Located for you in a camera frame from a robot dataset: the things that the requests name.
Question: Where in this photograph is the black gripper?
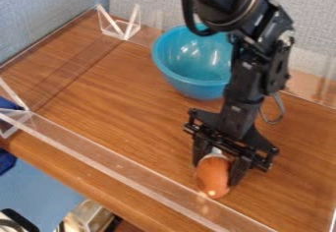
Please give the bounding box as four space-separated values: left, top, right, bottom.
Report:
184 99 279 187

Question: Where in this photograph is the brown and white toy mushroom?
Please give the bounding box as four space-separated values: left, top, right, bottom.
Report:
196 148 231 200

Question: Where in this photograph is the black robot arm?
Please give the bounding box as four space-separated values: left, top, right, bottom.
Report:
181 0 295 186

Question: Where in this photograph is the blue bowl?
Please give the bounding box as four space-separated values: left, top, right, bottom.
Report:
152 26 232 100

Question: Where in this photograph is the clear acrylic front barrier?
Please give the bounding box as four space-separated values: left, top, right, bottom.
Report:
0 112 277 232

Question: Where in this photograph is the clear acrylic barrier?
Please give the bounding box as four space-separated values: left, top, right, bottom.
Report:
129 26 336 109
0 112 277 232

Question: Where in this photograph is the clear acrylic back barrier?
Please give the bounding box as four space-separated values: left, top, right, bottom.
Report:
129 26 336 109

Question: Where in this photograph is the metallic object under table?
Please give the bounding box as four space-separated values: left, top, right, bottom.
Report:
53 200 116 232

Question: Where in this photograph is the blue object at left edge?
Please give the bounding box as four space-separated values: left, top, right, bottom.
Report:
0 96 24 177

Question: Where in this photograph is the black white object bottom left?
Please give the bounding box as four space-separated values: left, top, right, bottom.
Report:
0 208 41 232

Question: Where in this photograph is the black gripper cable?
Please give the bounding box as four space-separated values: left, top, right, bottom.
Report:
257 91 288 126

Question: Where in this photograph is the clear acrylic corner bracket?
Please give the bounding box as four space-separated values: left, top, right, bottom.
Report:
96 4 140 40
0 78 32 139

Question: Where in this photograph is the clear acrylic left corner bracket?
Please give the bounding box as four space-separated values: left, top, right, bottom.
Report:
0 78 32 139

